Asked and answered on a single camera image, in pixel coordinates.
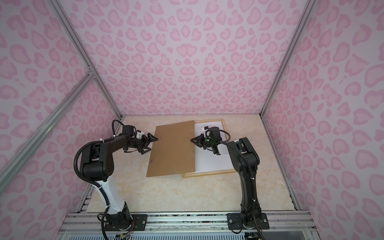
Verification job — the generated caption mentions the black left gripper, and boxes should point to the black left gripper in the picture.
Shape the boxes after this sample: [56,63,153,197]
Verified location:
[130,133,158,154]

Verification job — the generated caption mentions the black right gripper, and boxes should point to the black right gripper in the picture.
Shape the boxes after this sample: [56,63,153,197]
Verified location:
[191,134,216,151]

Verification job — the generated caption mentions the dark landscape photo print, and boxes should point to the dark landscape photo print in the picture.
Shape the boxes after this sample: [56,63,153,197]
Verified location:
[193,120,235,174]

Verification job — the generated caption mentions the brown cardboard backing board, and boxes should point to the brown cardboard backing board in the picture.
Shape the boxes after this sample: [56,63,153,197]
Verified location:
[146,121,195,177]

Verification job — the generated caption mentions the light wooden picture frame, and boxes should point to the light wooden picture frame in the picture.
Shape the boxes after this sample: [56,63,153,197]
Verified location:
[182,118,238,179]

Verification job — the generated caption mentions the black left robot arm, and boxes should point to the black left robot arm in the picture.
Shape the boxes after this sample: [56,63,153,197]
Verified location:
[73,125,158,234]

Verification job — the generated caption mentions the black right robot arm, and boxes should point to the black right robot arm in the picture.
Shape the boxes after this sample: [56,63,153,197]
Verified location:
[191,134,269,239]

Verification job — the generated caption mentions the diagonal aluminium strut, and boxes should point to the diagonal aluminium strut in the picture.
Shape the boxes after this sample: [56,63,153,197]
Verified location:
[1,71,95,193]

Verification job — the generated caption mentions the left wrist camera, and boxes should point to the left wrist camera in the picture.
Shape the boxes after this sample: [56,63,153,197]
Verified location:
[121,125,145,139]

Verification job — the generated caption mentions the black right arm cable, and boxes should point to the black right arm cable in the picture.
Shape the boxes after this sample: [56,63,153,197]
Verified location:
[218,128,265,240]

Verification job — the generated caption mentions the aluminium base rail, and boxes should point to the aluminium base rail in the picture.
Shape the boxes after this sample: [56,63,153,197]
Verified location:
[55,210,319,240]

